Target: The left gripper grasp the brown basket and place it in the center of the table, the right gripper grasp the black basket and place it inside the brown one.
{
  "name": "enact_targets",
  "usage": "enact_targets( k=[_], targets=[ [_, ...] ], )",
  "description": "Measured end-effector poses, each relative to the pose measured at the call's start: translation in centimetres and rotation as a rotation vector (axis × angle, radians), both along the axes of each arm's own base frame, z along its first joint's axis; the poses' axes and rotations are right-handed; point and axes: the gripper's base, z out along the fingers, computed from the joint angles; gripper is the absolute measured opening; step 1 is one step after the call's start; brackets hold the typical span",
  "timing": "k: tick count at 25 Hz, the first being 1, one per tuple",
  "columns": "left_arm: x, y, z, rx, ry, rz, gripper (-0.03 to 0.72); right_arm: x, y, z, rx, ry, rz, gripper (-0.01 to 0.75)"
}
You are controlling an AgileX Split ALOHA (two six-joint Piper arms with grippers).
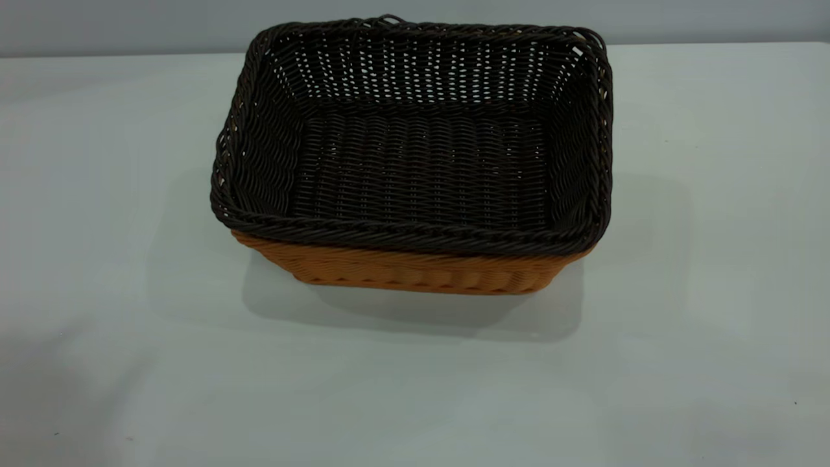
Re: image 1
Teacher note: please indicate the light brown wicker basket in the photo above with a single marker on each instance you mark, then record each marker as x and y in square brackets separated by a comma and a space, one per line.
[421, 272]

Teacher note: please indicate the dark brown wicker basket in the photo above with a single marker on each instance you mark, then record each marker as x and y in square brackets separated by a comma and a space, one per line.
[421, 162]

